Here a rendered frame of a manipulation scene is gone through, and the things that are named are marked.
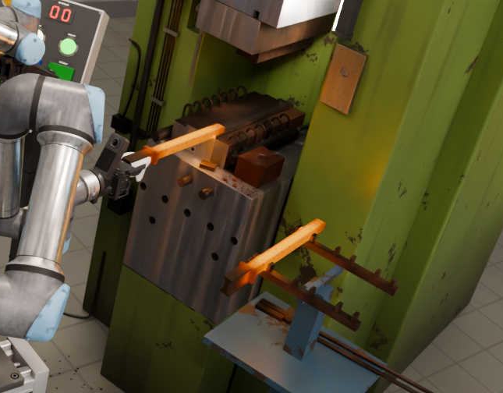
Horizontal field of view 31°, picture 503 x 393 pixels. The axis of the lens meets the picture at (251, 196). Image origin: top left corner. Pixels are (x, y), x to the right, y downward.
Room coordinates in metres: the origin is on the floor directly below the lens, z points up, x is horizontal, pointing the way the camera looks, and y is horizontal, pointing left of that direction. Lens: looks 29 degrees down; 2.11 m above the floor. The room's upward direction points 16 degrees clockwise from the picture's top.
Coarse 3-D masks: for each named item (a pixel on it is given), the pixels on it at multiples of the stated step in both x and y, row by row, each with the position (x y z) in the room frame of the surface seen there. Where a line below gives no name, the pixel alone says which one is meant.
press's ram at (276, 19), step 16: (224, 0) 2.31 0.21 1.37; (240, 0) 2.29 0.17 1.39; (256, 0) 2.27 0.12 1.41; (272, 0) 2.24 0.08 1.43; (288, 0) 2.25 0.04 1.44; (304, 0) 2.32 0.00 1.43; (320, 0) 2.40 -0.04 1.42; (336, 0) 2.49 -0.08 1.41; (272, 16) 2.24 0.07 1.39; (288, 16) 2.27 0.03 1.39; (304, 16) 2.35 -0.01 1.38
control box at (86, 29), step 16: (0, 0) 2.44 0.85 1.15; (48, 0) 2.46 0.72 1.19; (64, 0) 2.46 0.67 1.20; (48, 16) 2.43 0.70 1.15; (64, 16) 2.44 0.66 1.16; (80, 16) 2.44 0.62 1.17; (96, 16) 2.45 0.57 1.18; (48, 32) 2.41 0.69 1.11; (64, 32) 2.42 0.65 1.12; (80, 32) 2.42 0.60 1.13; (96, 32) 2.43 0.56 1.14; (48, 48) 2.39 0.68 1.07; (80, 48) 2.40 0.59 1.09; (96, 48) 2.44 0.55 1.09; (48, 64) 2.37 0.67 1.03; (64, 64) 2.37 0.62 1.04; (80, 64) 2.38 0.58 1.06; (80, 80) 2.35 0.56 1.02
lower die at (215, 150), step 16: (240, 96) 2.64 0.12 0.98; (256, 96) 2.68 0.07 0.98; (208, 112) 2.46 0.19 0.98; (224, 112) 2.47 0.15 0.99; (240, 112) 2.50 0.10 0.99; (272, 112) 2.54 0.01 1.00; (288, 112) 2.59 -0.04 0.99; (176, 128) 2.34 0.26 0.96; (192, 128) 2.31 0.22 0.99; (240, 128) 2.38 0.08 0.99; (208, 144) 2.28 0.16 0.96; (224, 144) 2.26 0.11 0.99; (240, 144) 2.31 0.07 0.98; (208, 160) 2.28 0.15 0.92; (224, 160) 2.25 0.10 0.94
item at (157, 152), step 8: (208, 128) 2.29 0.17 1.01; (216, 128) 2.31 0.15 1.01; (224, 128) 2.33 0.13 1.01; (184, 136) 2.20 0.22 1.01; (192, 136) 2.21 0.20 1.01; (200, 136) 2.23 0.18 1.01; (208, 136) 2.26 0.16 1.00; (160, 144) 2.11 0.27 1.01; (168, 144) 2.13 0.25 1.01; (176, 144) 2.14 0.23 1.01; (184, 144) 2.17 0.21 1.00; (192, 144) 2.20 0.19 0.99; (136, 152) 2.03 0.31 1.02; (144, 152) 2.04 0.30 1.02; (152, 152) 2.05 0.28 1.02; (160, 152) 2.07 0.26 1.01; (168, 152) 2.11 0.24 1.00; (128, 160) 1.97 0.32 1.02; (136, 160) 1.99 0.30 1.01; (152, 160) 2.05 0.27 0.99
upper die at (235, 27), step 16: (208, 0) 2.33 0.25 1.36; (208, 16) 2.33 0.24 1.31; (224, 16) 2.30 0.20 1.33; (240, 16) 2.28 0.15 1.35; (256, 16) 2.28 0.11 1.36; (320, 16) 2.54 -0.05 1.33; (208, 32) 2.32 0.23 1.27; (224, 32) 2.30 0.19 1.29; (240, 32) 2.28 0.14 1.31; (256, 32) 2.25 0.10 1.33; (272, 32) 2.32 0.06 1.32; (288, 32) 2.39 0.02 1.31; (304, 32) 2.48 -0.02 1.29; (320, 32) 2.57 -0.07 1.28; (240, 48) 2.27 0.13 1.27; (256, 48) 2.26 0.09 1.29; (272, 48) 2.34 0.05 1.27
